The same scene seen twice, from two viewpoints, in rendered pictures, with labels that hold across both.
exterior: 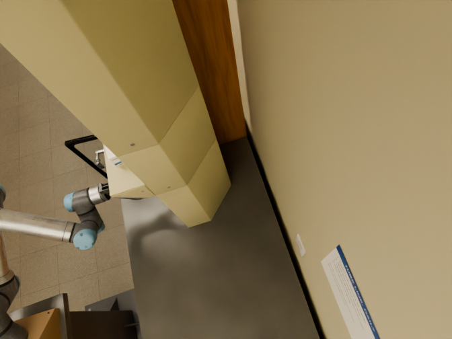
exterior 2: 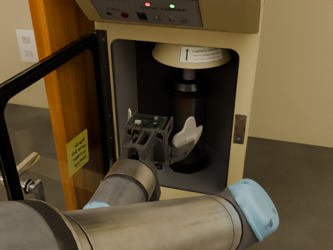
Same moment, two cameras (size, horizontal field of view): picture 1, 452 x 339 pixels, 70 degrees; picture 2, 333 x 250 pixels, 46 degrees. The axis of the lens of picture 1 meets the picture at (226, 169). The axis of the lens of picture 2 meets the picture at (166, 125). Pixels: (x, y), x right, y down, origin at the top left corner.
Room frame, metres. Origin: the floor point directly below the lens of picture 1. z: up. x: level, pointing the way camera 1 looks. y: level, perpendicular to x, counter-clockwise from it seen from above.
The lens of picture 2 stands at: (0.42, 0.96, 1.63)
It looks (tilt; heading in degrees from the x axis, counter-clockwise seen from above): 31 degrees down; 284
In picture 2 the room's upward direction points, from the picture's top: straight up
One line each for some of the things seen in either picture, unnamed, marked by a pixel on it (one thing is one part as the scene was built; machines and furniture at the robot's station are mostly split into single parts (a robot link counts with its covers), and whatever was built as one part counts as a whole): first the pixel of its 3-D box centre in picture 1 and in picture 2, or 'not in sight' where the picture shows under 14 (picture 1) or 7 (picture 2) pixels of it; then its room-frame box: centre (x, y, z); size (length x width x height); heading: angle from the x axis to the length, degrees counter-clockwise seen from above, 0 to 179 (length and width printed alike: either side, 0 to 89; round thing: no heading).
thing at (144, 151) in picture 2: (117, 187); (144, 151); (0.60, 0.44, 1.25); 0.12 x 0.08 x 0.09; 89
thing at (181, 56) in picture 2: not in sight; (192, 41); (0.57, 0.15, 1.34); 0.18 x 0.18 x 0.05
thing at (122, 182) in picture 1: (126, 153); (164, 3); (0.60, 0.31, 1.46); 0.32 x 0.12 x 0.10; 179
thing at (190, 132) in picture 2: not in sight; (189, 130); (0.54, 0.35, 1.24); 0.09 x 0.03 x 0.06; 55
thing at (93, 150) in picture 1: (122, 156); (65, 156); (0.76, 0.41, 1.19); 0.30 x 0.01 x 0.40; 84
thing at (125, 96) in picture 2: not in sight; (184, 97); (0.59, 0.12, 1.19); 0.26 x 0.24 x 0.35; 179
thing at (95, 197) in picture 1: (98, 193); (127, 183); (0.60, 0.52, 1.24); 0.08 x 0.05 x 0.08; 179
